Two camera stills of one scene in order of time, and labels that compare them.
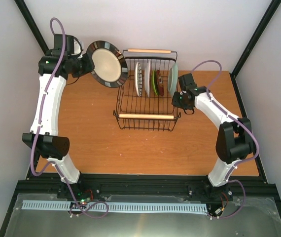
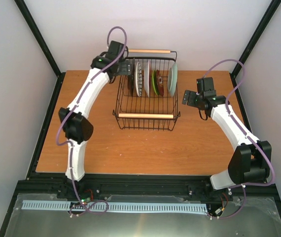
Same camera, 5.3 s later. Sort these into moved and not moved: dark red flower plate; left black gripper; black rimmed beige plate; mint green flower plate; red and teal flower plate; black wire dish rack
Moved: left black gripper; black rimmed beige plate
Not moved: mint green flower plate; dark red flower plate; black wire dish rack; red and teal flower plate
